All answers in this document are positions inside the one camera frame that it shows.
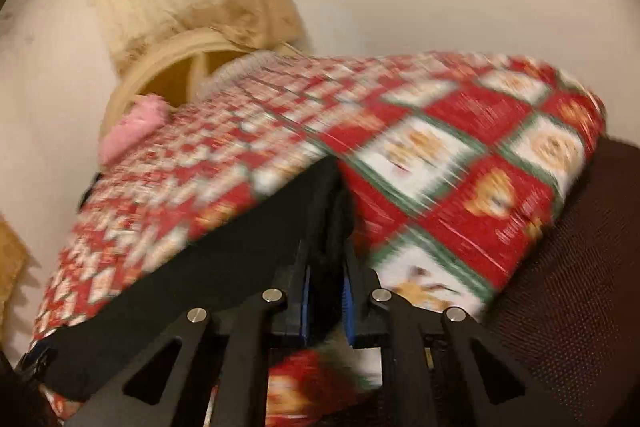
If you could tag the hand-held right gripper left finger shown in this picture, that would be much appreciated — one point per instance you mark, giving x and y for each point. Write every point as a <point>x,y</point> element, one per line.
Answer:
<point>303,307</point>

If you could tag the dark brown upholstered seat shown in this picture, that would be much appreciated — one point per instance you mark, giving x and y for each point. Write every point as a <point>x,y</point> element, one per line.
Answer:
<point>575,282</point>

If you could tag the red checkered printed blanket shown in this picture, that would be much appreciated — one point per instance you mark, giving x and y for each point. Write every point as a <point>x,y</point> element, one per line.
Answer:
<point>440,167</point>

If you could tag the beige round wooden frame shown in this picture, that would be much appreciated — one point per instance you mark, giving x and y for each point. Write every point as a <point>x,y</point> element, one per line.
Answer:
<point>165,67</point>

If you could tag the black pants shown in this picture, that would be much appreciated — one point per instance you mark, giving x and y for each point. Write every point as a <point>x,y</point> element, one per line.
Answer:
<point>210,267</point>

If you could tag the pink fluffy cloth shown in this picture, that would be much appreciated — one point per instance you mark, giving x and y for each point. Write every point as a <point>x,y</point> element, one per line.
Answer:
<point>131,127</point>

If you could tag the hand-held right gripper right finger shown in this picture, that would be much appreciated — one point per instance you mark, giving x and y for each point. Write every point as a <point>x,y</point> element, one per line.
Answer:
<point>349,309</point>

